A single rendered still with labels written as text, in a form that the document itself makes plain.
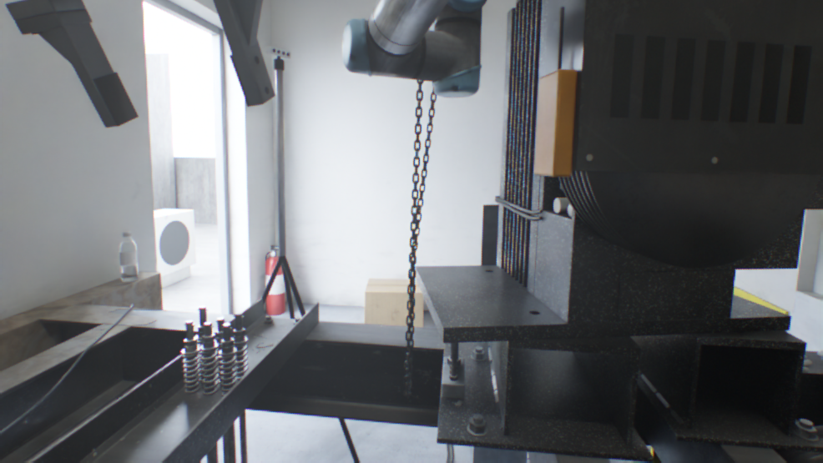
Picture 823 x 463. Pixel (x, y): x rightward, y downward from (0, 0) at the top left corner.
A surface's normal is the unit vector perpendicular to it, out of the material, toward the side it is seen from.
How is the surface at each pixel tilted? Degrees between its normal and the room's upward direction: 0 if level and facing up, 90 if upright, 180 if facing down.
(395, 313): 90
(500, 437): 0
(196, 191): 90
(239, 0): 113
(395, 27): 143
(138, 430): 0
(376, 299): 90
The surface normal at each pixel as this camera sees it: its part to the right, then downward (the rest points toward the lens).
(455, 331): 0.11, 0.12
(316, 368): -0.11, 0.11
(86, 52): 0.98, -0.09
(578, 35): -0.99, 0.00
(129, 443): 0.02, -0.99
